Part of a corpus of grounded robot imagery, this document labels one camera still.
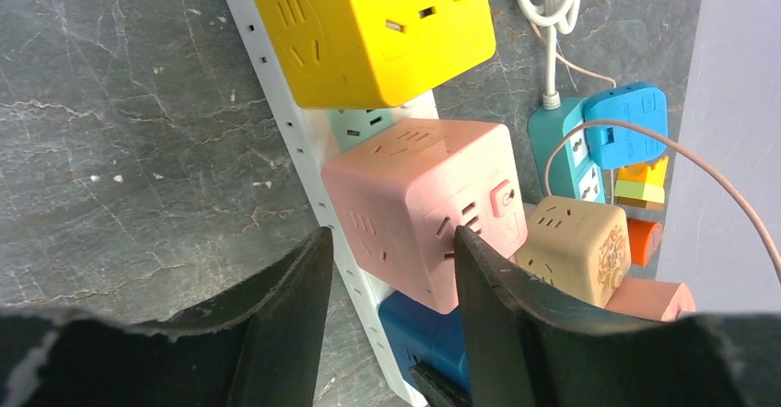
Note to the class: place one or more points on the yellow green toy block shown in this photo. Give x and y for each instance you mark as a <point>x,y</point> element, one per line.
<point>642,185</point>

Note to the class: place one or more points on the orange round plug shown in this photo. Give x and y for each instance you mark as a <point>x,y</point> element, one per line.
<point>644,239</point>

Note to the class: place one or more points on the teal power strip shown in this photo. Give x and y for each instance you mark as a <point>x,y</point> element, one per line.
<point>573,173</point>

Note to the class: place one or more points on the yellow cube socket adapter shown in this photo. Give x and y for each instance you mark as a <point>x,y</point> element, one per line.
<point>367,54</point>

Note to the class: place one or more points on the blue cube socket adapter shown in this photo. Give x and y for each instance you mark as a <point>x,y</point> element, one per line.
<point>418,334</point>

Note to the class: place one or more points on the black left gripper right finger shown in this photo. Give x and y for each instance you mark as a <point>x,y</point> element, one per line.
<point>529,344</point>

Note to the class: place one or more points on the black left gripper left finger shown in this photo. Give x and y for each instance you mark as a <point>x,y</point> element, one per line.
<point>257,343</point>

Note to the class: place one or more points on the white power strip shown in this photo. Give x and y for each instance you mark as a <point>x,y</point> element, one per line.
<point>309,138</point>

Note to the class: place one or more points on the salmon pink charger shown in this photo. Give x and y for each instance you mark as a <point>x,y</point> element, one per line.
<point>652,300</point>

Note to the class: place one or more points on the pink cube socket adapter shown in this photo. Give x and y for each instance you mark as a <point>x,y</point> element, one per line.
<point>400,195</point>

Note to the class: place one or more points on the beige cube socket adapter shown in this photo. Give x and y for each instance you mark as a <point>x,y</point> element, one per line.
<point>579,247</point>

